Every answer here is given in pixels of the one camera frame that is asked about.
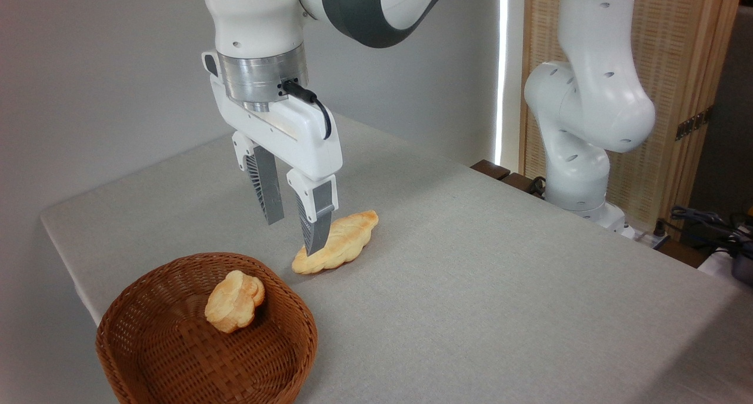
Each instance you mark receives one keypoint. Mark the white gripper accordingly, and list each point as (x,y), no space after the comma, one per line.
(294,133)

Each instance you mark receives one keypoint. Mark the long golden bread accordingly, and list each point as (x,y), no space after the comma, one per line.
(350,236)

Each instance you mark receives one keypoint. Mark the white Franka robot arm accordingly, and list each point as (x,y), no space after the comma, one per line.
(588,98)

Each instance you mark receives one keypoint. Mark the round golden bread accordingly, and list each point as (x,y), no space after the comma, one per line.
(235,301)

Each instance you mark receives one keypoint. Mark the brown woven wicker basket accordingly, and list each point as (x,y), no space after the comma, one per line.
(176,357)

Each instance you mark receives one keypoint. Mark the dark brown wooden block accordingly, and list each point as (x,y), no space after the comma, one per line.
(490,169)
(520,182)

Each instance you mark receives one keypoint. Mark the grey tablecloth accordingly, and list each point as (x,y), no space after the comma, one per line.
(500,286)

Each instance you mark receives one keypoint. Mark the dark metal screen hinge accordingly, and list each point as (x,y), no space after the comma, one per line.
(693,123)

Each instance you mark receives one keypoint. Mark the wooden folding screen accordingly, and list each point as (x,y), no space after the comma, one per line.
(682,51)

